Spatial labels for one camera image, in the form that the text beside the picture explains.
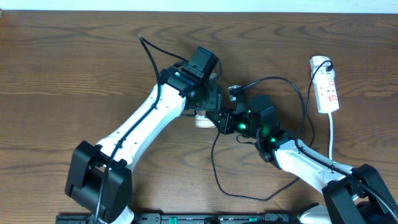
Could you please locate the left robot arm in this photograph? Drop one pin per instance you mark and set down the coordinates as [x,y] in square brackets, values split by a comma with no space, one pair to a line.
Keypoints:
[100,175]

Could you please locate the white power strip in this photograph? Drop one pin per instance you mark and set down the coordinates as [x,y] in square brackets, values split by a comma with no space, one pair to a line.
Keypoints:
[325,92]

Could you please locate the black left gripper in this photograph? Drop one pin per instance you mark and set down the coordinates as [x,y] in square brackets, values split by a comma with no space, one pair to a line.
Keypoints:
[216,103]

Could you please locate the white charger plug adapter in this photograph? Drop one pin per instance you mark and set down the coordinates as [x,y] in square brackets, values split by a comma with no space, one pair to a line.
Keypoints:
[320,74]

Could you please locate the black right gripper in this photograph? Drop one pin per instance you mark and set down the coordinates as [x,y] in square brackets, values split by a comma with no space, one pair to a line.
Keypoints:
[223,125]

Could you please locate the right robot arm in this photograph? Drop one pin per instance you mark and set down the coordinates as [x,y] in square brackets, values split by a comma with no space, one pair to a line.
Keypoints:
[351,194]

